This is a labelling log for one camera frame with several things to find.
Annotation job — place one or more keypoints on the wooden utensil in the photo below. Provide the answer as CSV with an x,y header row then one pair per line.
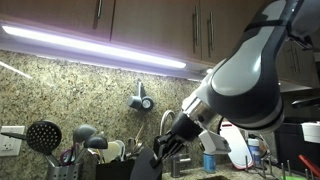
x,y
139,133

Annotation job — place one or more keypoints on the white plastic spoon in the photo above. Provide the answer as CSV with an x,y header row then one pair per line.
x,y
120,146

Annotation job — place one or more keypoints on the black perforated skimmer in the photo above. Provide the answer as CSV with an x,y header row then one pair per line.
x,y
43,137

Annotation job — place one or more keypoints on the silver spoon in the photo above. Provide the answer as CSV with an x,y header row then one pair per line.
x,y
131,146

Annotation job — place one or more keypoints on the long under-cabinet light strip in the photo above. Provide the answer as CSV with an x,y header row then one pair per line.
x,y
93,46

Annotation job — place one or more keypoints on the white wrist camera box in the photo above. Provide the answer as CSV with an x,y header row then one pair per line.
x,y
215,143

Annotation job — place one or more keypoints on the white plastic container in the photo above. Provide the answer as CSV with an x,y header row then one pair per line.
x,y
311,132

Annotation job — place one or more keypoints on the blue dish soap bottle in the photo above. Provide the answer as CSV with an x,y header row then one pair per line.
x,y
209,163

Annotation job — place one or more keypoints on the stainless gooseneck faucet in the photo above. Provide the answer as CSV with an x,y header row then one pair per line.
x,y
181,165

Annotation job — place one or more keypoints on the cream silicone spatula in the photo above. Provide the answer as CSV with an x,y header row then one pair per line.
x,y
110,152

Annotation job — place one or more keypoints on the white blue-labelled bottle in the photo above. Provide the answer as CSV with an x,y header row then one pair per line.
x,y
254,150

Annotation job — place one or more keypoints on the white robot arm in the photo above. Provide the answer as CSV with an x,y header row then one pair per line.
x,y
246,76

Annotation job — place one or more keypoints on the metal dish rack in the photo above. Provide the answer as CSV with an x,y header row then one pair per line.
x,y
246,165

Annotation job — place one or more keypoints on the red utensil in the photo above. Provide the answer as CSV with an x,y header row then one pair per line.
x,y
308,164

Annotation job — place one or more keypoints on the perforated metal utensil holder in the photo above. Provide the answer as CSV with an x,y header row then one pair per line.
x,y
63,172

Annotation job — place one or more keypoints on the white wall outlet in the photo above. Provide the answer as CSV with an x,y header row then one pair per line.
x,y
11,146

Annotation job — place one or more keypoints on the black sink caddy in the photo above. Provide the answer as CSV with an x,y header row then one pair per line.
x,y
113,170

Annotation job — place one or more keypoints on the black countertop appliance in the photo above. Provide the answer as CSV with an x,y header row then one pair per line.
x,y
293,146

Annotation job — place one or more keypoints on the white red-edged cutting board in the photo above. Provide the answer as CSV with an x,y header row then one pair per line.
x,y
238,155

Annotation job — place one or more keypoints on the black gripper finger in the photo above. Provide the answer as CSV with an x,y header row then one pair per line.
x,y
175,146
160,143

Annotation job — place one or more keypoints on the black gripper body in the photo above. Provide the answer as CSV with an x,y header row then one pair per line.
x,y
186,128

